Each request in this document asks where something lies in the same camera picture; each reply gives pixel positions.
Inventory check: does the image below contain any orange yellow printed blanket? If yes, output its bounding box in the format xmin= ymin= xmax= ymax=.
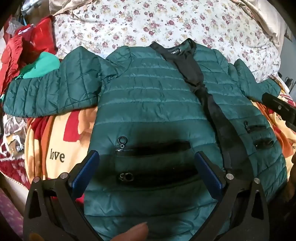
xmin=23 ymin=91 xmax=296 ymax=209

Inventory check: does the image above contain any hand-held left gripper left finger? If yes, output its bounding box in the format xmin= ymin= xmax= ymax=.
xmin=23 ymin=150 xmax=100 ymax=241

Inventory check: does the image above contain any beige cloth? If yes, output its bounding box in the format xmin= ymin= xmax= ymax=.
xmin=252 ymin=0 xmax=290 ymax=48

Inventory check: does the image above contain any red garment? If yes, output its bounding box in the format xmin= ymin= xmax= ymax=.
xmin=22 ymin=17 xmax=58 ymax=63

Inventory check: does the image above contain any bright green cloth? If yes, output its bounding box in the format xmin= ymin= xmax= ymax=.
xmin=21 ymin=52 xmax=61 ymax=79

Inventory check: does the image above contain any person's left hand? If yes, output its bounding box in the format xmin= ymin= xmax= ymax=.
xmin=110 ymin=222 xmax=149 ymax=241

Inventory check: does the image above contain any red ruffled cloth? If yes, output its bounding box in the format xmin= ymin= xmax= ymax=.
xmin=0 ymin=35 xmax=27 ymax=81

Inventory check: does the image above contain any floral quilt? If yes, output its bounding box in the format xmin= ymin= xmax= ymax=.
xmin=53 ymin=0 xmax=285 ymax=83

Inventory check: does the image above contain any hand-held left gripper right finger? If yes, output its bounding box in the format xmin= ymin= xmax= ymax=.
xmin=194 ymin=151 xmax=270 ymax=241

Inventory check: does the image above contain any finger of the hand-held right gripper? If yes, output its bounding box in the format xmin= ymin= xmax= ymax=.
xmin=262 ymin=92 xmax=296 ymax=127

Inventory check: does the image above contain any dark green puffer jacket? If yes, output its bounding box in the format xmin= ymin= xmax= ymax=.
xmin=3 ymin=38 xmax=288 ymax=241

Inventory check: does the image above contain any dark red floral blanket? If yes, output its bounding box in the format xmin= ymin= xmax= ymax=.
xmin=0 ymin=113 xmax=31 ymax=186

